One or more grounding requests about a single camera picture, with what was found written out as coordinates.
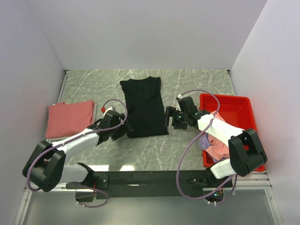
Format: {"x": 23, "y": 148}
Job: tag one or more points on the pink garment in bin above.
{"x": 218, "y": 147}

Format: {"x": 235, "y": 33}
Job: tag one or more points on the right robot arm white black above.
{"x": 246, "y": 152}

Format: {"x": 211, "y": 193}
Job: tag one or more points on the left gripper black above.
{"x": 124, "y": 129}

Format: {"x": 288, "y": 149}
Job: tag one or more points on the red plastic bin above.
{"x": 235, "y": 110}

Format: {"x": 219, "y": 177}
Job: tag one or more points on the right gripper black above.
{"x": 171, "y": 111}

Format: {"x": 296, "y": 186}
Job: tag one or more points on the aluminium frame rail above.
{"x": 253, "y": 181}

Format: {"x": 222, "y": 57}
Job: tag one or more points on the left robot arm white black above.
{"x": 46, "y": 166}

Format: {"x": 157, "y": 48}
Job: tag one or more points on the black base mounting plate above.
{"x": 150, "y": 184}

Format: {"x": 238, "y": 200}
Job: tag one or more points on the black t-shirt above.
{"x": 145, "y": 109}

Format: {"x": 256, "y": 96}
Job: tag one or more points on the folded red t-shirt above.
{"x": 65, "y": 120}

